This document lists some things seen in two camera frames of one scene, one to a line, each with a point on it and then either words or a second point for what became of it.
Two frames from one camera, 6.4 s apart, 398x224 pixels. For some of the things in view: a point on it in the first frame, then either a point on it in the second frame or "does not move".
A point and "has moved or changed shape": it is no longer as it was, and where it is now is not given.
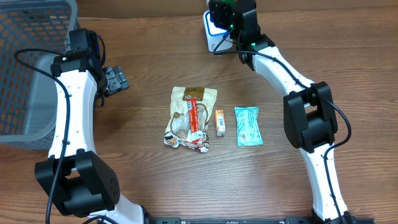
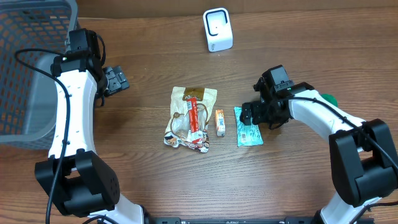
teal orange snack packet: [249, 131] does not move
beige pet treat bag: [191, 108] does not move
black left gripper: [115, 80] does not move
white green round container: [229, 3] has moved or changed shape
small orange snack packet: [220, 122] does not move
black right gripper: [219, 11] -> [251, 112]
